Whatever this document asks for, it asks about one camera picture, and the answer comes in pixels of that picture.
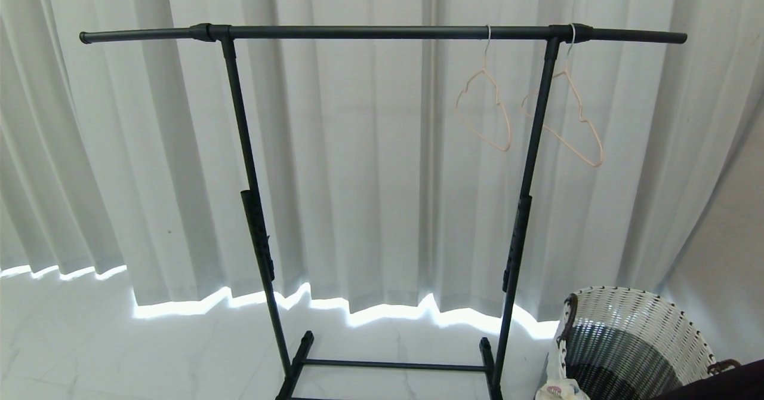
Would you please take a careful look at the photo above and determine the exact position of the black clothes rack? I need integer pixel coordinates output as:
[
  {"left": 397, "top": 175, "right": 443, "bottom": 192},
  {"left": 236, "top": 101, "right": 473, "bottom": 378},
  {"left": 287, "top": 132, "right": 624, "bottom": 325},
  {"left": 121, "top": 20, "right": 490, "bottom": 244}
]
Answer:
[{"left": 79, "top": 23, "right": 688, "bottom": 400}]

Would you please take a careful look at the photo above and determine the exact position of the cream printed garment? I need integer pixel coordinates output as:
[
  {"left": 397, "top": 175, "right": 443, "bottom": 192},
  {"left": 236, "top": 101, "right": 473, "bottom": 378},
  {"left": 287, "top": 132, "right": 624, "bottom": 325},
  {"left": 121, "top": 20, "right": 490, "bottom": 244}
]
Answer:
[{"left": 534, "top": 378, "right": 592, "bottom": 400}]

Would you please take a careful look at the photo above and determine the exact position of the white curtain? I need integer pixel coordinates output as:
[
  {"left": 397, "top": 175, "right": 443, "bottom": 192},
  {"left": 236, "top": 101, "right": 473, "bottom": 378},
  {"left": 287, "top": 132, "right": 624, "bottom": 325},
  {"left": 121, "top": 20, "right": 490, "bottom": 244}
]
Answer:
[{"left": 0, "top": 0, "right": 764, "bottom": 324}]

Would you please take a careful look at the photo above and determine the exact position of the white laundry basket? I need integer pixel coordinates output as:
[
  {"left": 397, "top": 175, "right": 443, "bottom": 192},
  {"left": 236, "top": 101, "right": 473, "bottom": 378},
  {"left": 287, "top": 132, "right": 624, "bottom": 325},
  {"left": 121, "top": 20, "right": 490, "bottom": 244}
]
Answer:
[{"left": 555, "top": 286, "right": 742, "bottom": 400}]

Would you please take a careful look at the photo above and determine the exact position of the pink clothes hanger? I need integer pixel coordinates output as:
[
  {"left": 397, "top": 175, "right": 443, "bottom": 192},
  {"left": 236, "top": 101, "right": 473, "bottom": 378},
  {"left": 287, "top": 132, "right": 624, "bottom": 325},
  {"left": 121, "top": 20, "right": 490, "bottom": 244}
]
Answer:
[
  {"left": 455, "top": 26, "right": 513, "bottom": 153},
  {"left": 520, "top": 25, "right": 605, "bottom": 168}
]

